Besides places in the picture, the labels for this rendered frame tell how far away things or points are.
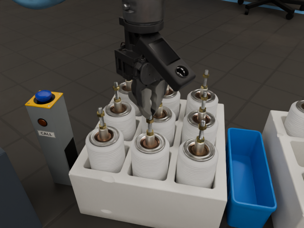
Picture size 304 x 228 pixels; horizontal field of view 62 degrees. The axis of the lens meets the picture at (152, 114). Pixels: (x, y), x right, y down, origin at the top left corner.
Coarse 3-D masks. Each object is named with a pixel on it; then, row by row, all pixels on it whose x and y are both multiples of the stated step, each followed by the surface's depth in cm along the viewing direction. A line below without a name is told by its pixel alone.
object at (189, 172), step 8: (216, 152) 60; (184, 160) 58; (192, 160) 58; (216, 160) 58; (184, 168) 60; (192, 168) 58; (200, 168) 57; (208, 168) 58; (176, 176) 66; (184, 176) 61; (192, 176) 59; (200, 176) 59; (208, 176) 60; (184, 184) 62; (192, 184) 61; (200, 184) 61; (208, 184) 62
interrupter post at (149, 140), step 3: (153, 135) 60; (147, 138) 60; (150, 138) 60; (153, 138) 60; (147, 141) 61; (150, 141) 60; (153, 141) 61; (147, 144) 61; (150, 144) 61; (153, 144) 62
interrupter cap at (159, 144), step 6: (138, 138) 63; (144, 138) 63; (156, 138) 63; (162, 138) 63; (138, 144) 61; (144, 144) 62; (156, 144) 62; (162, 144) 61; (138, 150) 60; (144, 150) 60; (150, 150) 60; (156, 150) 60
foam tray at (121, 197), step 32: (224, 128) 78; (128, 160) 67; (224, 160) 67; (96, 192) 66; (128, 192) 63; (160, 192) 60; (192, 192) 59; (224, 192) 59; (160, 224) 69; (192, 224) 66
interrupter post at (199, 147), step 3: (195, 141) 58; (204, 141) 58; (195, 144) 59; (198, 144) 58; (201, 144) 58; (195, 147) 59; (198, 147) 58; (201, 147) 58; (195, 150) 59; (198, 150) 59; (201, 150) 59
